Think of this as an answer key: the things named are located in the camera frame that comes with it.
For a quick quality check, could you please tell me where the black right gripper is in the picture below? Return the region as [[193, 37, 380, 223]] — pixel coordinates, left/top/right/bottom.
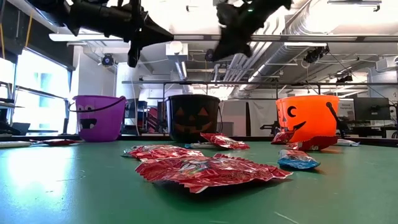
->
[[214, 1, 262, 60]]

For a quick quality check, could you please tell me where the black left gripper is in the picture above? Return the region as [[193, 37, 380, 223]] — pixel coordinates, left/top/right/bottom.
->
[[124, 0, 174, 68]]

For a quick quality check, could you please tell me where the white blue Hershey's bar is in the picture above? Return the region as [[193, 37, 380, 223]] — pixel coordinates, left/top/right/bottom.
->
[[335, 138, 361, 147], [0, 141, 32, 149], [277, 149, 321, 170], [185, 142, 218, 149]]

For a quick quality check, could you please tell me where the red Skittles candy packet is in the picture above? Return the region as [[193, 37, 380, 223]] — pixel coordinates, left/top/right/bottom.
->
[[123, 144, 205, 162], [29, 138, 80, 147], [287, 135, 340, 152], [200, 133, 251, 151], [271, 130, 296, 146], [135, 154, 293, 194]]

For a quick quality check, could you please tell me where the white ceiling box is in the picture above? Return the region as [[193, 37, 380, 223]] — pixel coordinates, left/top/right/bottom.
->
[[165, 42, 189, 62]]

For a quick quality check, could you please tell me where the white board panel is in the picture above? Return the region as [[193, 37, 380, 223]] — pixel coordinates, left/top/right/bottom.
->
[[222, 100, 247, 137]]

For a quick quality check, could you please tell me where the white fabric sheet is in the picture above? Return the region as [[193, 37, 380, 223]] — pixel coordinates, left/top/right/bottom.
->
[[248, 100, 279, 137]]

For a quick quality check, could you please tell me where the black ceiling-hung device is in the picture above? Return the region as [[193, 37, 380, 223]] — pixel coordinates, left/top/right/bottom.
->
[[303, 46, 330, 65]]

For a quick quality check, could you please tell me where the black jack-o-lantern bucket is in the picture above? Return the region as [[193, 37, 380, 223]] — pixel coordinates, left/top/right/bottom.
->
[[164, 94, 224, 142]]

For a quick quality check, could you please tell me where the orange jack-o-lantern bucket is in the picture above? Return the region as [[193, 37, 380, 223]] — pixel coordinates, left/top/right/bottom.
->
[[275, 94, 346, 139]]

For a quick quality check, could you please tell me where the purple monster face bucket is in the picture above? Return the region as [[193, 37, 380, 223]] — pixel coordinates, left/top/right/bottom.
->
[[68, 95, 127, 142]]

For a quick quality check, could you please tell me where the ceiling light fixture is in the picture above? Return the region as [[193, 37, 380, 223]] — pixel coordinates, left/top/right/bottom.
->
[[328, 0, 382, 6]]

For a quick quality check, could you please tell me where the black computer monitor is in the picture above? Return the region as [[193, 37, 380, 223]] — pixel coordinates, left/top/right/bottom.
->
[[353, 97, 392, 121]]

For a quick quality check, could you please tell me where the grey ceiling rail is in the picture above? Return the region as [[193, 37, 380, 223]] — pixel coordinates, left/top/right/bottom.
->
[[49, 33, 398, 43]]

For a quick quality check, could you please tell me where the black metal rack frame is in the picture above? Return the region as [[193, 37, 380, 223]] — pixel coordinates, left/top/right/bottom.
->
[[121, 80, 398, 138]]

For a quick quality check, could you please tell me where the black aluminium table frame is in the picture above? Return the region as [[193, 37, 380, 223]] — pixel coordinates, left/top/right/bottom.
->
[[0, 134, 398, 147]]

